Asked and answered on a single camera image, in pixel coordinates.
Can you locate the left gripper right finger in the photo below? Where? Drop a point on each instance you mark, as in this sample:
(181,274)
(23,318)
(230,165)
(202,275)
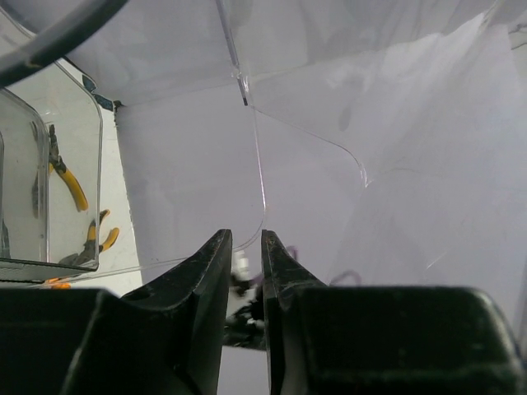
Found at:
(381,339)

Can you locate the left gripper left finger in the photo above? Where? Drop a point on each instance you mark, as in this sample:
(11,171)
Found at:
(163,338)

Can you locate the clear hinged cabinet lid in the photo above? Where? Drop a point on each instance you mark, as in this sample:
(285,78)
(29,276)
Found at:
(385,141)

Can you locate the clear plastic drawer cabinet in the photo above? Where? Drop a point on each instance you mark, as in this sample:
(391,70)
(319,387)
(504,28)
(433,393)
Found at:
(31,248)

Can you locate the middle green black screwdriver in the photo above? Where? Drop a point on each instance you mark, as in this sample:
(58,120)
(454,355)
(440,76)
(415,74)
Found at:
(39,189)

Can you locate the yellow handled small pliers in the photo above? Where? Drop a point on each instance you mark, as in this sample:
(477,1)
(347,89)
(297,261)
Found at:
(91,247)

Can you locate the yellow handled needle-nose pliers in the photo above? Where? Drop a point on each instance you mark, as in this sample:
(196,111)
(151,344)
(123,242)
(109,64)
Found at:
(57,164)

